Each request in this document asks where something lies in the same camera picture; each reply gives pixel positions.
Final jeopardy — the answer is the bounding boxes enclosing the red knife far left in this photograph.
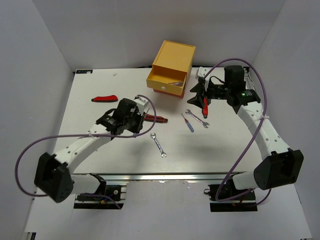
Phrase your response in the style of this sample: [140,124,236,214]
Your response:
[91,95,118,103]

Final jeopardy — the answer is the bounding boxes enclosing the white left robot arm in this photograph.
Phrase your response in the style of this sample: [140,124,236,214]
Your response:
[34,95,151,203]

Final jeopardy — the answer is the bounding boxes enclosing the silver open-end wrench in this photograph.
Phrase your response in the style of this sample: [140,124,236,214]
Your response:
[185,109,210,129]

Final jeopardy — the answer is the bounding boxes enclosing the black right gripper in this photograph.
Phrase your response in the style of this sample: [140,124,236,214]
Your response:
[186,79,231,110]

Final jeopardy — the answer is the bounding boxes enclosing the yellow drawer cabinet shell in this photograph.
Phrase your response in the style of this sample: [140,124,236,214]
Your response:
[152,40,196,73]

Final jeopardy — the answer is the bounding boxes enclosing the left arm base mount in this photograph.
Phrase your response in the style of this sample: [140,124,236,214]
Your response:
[73,185,127,210]

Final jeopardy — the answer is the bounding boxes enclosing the red-orange drawer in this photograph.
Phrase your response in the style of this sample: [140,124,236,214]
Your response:
[153,89,185,98]

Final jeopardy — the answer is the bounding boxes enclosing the black red utility knife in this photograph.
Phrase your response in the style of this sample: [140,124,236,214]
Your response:
[144,114,168,124]

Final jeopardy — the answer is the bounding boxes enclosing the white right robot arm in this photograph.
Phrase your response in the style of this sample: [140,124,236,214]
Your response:
[187,65,304,200]

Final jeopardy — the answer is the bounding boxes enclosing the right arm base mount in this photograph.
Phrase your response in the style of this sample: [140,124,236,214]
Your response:
[203,183,258,213]

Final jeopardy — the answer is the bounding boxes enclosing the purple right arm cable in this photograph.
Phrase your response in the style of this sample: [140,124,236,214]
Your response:
[203,58,272,206]

